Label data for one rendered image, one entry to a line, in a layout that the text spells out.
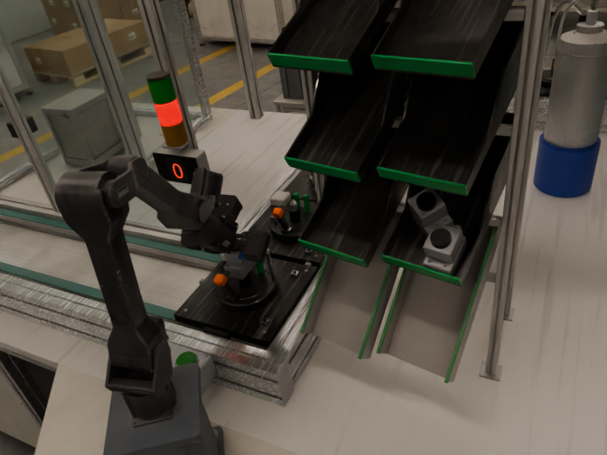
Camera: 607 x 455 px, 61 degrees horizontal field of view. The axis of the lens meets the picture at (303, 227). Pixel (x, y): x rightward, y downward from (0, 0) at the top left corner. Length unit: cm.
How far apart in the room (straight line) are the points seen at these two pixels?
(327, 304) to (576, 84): 88
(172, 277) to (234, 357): 38
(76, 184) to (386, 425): 69
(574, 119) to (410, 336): 83
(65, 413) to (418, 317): 76
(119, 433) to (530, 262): 100
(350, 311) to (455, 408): 27
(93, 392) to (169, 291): 28
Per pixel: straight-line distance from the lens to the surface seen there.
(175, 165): 122
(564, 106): 155
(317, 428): 106
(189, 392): 91
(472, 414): 108
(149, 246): 146
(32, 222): 180
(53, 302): 138
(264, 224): 138
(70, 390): 130
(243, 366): 106
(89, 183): 69
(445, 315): 95
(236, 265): 111
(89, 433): 120
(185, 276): 136
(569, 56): 151
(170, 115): 116
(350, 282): 100
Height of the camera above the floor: 174
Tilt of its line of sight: 35 degrees down
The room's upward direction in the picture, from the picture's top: 9 degrees counter-clockwise
